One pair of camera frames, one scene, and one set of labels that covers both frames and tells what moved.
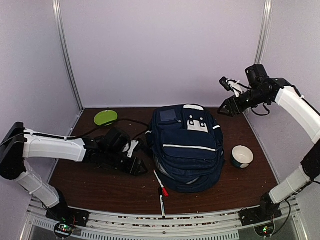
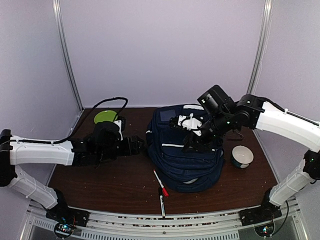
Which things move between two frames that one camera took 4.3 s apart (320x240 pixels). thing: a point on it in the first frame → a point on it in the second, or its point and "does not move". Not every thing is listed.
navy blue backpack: [187, 147] does not move
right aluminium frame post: [264, 26] does not move
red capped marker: [164, 190] does not move
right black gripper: [226, 104] → [200, 147]
